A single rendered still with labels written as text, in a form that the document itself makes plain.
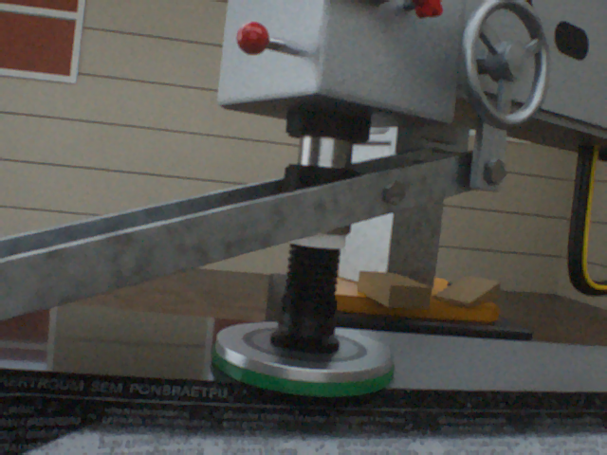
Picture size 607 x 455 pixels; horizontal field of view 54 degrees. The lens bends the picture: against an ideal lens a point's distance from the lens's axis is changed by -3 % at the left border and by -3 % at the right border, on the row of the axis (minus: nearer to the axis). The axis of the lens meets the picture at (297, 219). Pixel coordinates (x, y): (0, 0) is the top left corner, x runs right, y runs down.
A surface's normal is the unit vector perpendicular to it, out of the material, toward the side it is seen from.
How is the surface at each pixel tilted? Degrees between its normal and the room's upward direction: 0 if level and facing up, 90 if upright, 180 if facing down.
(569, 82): 90
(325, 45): 90
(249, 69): 90
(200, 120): 90
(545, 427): 45
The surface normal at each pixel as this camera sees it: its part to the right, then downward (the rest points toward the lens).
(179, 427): 0.21, -0.66
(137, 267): 0.55, 0.11
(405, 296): 0.24, 0.07
